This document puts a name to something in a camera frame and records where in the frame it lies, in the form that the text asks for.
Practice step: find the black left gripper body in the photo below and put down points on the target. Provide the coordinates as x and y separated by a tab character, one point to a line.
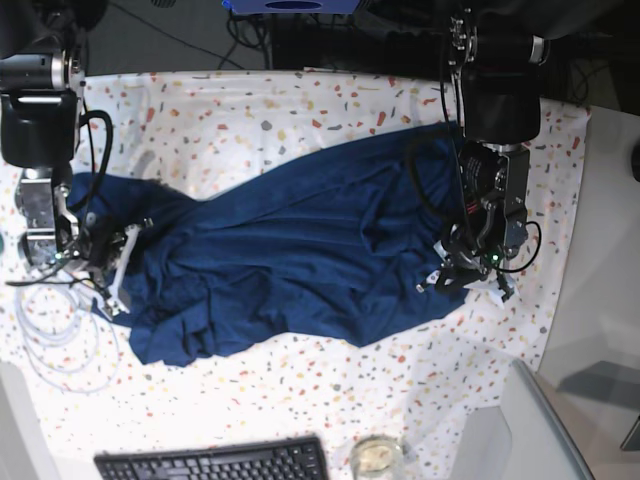
465	268

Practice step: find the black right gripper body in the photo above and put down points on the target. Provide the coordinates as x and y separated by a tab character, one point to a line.
98	250

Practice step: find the dark blue t-shirt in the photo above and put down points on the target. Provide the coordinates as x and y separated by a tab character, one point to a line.
331	244

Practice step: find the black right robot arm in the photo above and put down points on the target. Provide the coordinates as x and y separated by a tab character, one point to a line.
44	55

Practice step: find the terrazzo patterned tablecloth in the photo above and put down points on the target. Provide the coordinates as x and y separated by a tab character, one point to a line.
204	133

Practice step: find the grey monitor edge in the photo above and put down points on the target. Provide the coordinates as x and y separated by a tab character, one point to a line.
541	446

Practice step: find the clear glass jar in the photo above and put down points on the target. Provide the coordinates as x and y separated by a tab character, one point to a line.
377	457

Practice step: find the black computer keyboard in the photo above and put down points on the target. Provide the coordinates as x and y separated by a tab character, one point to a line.
301	458

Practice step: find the blue box at top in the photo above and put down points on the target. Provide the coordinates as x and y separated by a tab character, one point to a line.
249	7

